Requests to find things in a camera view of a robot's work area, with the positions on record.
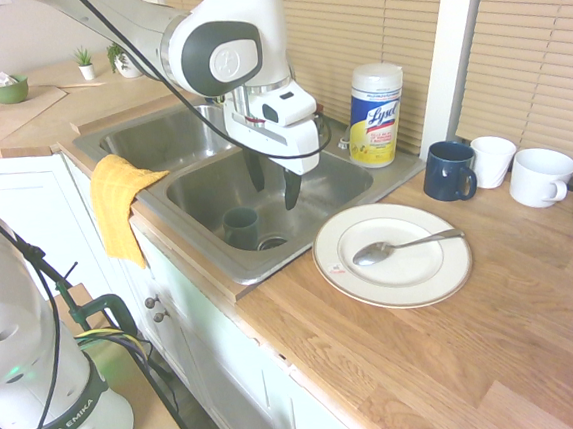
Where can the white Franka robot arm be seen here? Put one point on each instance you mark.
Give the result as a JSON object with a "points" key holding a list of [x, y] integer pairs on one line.
{"points": [[229, 14]]}

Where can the metal sink drain strainer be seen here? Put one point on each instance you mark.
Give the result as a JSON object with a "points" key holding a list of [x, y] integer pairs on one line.
{"points": [[272, 243]]}

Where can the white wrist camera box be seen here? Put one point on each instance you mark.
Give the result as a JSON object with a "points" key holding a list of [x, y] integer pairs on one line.
{"points": [[289, 104]]}

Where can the leafy plant white pot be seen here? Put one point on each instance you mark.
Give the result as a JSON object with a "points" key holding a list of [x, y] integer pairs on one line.
{"points": [[128, 68]]}

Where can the wide white mug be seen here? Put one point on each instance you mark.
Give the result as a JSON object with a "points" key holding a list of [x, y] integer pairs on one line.
{"points": [[534, 178]]}

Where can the silver metal spoon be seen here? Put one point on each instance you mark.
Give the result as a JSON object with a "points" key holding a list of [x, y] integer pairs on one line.
{"points": [[370, 256]]}

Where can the yellow dish cloth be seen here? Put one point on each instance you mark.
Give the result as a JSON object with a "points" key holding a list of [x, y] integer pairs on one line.
{"points": [[114, 199]]}

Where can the small spiky plant white pot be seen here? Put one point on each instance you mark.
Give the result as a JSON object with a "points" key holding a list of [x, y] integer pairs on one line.
{"points": [[86, 69]]}

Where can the white kitchen cabinet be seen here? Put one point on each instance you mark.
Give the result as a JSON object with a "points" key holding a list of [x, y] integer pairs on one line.
{"points": [[214, 361]]}

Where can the green bowl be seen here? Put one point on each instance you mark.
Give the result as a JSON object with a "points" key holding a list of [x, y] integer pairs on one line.
{"points": [[10, 94]]}

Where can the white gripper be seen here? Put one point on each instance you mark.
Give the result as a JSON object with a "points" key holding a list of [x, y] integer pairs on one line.
{"points": [[290, 146]]}

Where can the wooden robot stand top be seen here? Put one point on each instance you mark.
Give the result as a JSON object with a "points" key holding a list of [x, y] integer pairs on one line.
{"points": [[149, 427]]}

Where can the green clamp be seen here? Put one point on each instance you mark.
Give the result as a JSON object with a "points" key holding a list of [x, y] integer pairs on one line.
{"points": [[108, 303]]}

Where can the flat wooden board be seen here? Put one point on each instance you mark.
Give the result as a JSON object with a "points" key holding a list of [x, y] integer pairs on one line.
{"points": [[7, 118]]}

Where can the cream plate with gold rim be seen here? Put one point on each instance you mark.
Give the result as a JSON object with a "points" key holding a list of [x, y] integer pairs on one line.
{"points": [[412, 274]]}

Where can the thin wooden stick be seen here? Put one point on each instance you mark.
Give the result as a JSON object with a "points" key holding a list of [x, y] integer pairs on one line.
{"points": [[82, 85]]}

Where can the crumpled white paper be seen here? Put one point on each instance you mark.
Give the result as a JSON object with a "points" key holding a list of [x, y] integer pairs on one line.
{"points": [[0, 80]]}

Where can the Lysol wipes canister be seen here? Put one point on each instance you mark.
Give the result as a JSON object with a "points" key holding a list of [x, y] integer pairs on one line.
{"points": [[376, 121]]}

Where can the white sink sprayer nozzle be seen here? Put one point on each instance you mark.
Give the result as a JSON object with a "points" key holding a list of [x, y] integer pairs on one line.
{"points": [[344, 141]]}

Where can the dark green cup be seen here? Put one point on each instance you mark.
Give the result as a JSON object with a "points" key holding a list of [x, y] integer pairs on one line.
{"points": [[241, 228]]}

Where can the navy blue mug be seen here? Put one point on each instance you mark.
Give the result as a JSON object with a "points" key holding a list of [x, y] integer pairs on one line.
{"points": [[446, 175]]}

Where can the beige window blind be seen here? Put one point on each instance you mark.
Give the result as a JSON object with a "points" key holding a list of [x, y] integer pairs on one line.
{"points": [[538, 52], [349, 18]]}

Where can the dark round cabinet knob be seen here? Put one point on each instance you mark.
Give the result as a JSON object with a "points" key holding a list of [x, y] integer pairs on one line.
{"points": [[150, 302], [160, 316]]}

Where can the white window frame post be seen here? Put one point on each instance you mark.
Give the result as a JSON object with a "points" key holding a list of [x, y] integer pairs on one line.
{"points": [[458, 49]]}

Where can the stainless steel double sink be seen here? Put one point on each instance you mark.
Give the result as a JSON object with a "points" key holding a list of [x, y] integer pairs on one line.
{"points": [[204, 191]]}

